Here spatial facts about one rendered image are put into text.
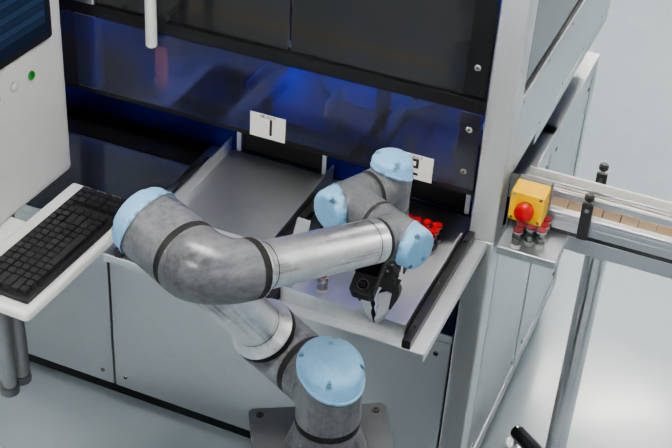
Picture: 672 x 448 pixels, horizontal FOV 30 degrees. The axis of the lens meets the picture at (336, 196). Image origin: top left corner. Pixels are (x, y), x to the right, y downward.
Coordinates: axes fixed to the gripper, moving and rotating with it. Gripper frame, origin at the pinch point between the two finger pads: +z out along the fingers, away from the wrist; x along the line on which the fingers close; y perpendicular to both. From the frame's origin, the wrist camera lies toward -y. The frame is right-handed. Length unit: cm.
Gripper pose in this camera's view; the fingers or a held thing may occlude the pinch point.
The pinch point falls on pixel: (373, 319)
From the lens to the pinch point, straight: 238.8
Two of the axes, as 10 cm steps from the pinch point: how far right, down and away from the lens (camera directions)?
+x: -9.2, -2.6, 2.9
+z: -0.6, 8.3, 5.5
